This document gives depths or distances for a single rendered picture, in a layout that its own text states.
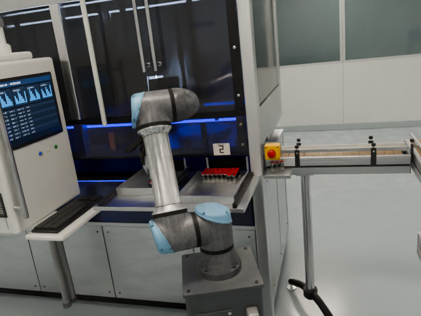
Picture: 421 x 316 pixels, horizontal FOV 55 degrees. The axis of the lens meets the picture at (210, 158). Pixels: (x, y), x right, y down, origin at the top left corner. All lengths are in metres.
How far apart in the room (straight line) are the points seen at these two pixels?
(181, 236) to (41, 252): 1.65
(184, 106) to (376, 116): 5.46
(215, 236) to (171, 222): 0.15
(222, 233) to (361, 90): 5.42
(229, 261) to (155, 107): 0.56
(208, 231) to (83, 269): 1.51
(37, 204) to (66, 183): 0.24
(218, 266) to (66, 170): 1.17
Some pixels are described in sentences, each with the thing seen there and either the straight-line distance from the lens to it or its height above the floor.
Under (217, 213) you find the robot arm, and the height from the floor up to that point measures 1.02.
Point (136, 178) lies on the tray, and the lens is 2.16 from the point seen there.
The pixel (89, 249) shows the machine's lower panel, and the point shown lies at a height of 0.42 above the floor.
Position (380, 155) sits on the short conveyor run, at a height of 0.93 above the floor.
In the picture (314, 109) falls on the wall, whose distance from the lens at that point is 6.57.
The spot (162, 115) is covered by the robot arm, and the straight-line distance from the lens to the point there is 1.33.
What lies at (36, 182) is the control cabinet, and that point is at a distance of 2.08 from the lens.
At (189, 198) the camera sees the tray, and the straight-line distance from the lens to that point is 1.74.
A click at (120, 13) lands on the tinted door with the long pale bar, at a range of 2.11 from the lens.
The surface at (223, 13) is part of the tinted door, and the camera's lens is 1.93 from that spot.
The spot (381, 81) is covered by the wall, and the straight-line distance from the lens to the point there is 6.56.
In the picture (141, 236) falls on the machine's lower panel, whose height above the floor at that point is 0.52.
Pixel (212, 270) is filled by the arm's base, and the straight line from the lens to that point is 1.36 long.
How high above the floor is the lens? 1.54
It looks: 16 degrees down
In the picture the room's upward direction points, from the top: 6 degrees counter-clockwise
